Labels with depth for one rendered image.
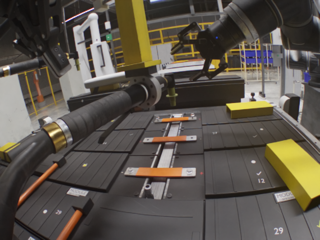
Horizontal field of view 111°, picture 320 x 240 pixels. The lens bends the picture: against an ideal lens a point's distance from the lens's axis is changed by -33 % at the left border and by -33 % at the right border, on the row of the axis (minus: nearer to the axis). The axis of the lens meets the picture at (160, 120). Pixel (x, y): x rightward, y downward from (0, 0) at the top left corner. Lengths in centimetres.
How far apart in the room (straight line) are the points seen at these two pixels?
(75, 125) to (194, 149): 28
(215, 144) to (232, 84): 37
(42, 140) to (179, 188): 24
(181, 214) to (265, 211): 13
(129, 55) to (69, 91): 611
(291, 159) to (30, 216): 51
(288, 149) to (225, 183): 15
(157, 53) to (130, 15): 904
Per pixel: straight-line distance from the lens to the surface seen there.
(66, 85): 652
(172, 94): 55
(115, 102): 31
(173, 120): 59
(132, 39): 39
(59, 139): 24
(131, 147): 45
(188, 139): 45
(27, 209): 41
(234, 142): 42
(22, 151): 23
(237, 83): 73
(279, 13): 39
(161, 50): 935
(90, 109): 27
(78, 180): 40
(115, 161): 41
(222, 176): 32
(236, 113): 55
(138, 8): 42
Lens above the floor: 122
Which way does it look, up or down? 21 degrees down
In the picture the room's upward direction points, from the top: 9 degrees counter-clockwise
